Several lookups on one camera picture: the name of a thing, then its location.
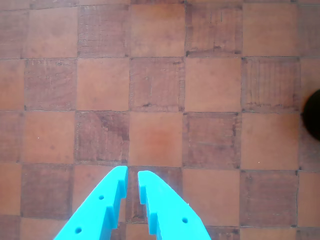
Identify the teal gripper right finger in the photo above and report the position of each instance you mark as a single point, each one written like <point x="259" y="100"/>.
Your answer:
<point x="172" y="212"/>

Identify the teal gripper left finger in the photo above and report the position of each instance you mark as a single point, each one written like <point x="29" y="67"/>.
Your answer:
<point x="95" y="212"/>

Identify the black cylinder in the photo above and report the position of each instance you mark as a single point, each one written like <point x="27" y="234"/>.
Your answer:
<point x="313" y="115"/>

